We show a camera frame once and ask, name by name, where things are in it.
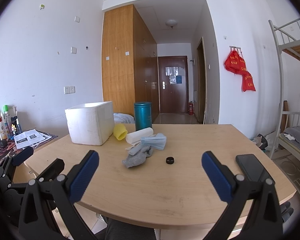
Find yellow foam fruit net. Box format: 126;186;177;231
113;124;128;141

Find grey sock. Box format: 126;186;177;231
122;145;153;168

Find white foam sheet roll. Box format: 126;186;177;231
126;127;154;145

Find blue surgical face mask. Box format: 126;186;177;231
141;133;167;151

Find white foam tube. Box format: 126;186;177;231
129;144;143;156

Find printed paper sheets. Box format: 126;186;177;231
14;129;52;150

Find patterned desk cloth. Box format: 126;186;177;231
0;131;58;163

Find blue spray bottle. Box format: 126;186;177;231
15;118;23;134

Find white sunscreen bottle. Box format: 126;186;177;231
0;121;7;140

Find green cap spray can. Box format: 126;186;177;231
3;105;13;139

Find white styrofoam box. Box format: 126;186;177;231
65;101;115;146

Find black smartphone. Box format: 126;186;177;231
235;154;275;184

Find grey bed mattress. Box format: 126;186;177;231
279;126;300;161

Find teal cylindrical canister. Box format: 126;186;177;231
134;102;152;131

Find red fire extinguisher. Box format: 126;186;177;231
188;101;194;115

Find dark brown entrance door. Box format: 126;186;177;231
158;56;189;114

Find red hanging bags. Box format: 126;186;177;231
224;48;256;92

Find ceiling lamp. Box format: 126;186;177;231
165;20;178;29

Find double wall socket plate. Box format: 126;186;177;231
64;86;75;94

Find white wall switch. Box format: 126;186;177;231
70;47;77;54

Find side door frame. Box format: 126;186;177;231
197;38;206;124

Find metal bunk bed frame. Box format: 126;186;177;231
269;17;300;157

